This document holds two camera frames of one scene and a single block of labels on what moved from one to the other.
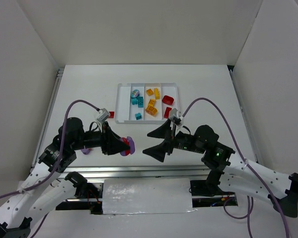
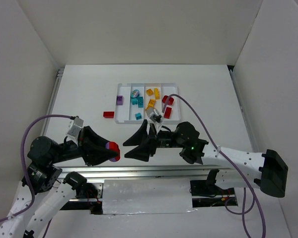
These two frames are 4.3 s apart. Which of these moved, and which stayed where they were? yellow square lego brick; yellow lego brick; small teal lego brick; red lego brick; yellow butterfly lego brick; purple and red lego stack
Moved: purple and red lego stack
Stayed: yellow lego brick; small teal lego brick; red lego brick; yellow butterfly lego brick; yellow square lego brick
